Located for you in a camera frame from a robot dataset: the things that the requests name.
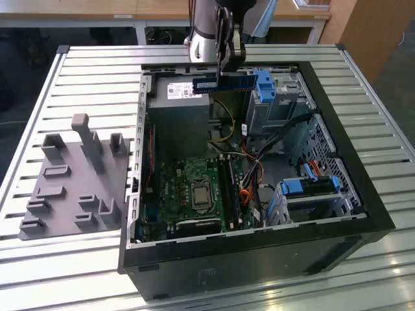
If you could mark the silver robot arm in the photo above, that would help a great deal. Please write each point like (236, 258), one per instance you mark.
(202, 19)

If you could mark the grey parts rack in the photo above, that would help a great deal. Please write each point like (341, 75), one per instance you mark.
(71, 194)

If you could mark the black graphics card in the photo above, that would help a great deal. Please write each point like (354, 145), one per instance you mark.
(197, 226)

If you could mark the wooden desk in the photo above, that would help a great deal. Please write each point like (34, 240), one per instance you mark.
(97, 9)

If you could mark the CPU socket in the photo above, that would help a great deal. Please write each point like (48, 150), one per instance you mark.
(191, 194)

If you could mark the blue disk carrier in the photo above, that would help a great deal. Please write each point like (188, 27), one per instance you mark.
(291, 188)
(266, 85)

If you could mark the grey metal drive cage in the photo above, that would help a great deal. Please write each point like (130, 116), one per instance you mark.
(275, 113)

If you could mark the pale blue teach pendant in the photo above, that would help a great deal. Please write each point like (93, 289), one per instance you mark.
(264, 19)

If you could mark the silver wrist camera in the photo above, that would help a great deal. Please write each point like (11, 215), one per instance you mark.
(239, 45)

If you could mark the black PC case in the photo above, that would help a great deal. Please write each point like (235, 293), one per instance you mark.
(259, 265)

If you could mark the green motherboard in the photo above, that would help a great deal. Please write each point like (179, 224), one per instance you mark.
(168, 181)

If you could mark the wooden cabinet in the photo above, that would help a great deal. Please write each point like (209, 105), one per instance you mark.
(373, 32)

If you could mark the silver CPU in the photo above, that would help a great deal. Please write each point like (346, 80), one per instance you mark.
(201, 196)

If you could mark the black RAM slot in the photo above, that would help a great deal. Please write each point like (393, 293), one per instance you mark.
(225, 188)

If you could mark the grey power supply unit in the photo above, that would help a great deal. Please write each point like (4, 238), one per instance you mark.
(178, 123)

